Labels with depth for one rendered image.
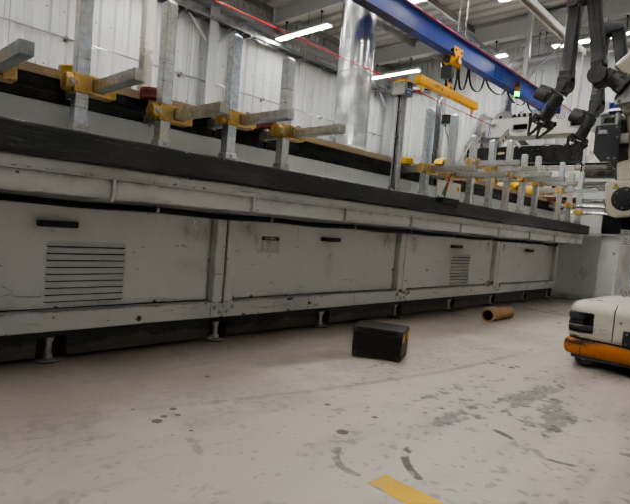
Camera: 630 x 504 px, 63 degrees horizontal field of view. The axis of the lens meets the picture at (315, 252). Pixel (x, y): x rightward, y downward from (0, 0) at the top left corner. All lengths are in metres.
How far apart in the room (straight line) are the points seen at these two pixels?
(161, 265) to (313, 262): 0.80
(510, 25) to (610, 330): 10.11
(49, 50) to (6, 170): 7.85
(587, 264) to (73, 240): 4.58
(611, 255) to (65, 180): 4.57
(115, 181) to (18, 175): 0.25
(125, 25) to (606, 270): 8.15
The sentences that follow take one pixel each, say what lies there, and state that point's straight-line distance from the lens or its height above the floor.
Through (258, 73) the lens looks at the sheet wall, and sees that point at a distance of 11.41.
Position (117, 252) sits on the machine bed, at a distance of 1.87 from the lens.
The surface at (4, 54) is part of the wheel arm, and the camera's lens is 1.37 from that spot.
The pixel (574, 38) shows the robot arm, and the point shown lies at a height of 1.41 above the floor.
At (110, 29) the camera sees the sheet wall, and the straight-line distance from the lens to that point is 9.84.
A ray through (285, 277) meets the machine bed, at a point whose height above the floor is 0.25.
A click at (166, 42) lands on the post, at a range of 1.72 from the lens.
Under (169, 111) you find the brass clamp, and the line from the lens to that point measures 1.67.
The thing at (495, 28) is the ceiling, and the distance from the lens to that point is 12.20.
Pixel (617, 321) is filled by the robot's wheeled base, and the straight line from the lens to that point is 2.39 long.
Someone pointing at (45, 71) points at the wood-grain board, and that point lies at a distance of 1.77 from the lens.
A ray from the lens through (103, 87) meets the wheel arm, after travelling 1.52.
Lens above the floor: 0.50
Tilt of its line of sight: 3 degrees down
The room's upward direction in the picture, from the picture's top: 5 degrees clockwise
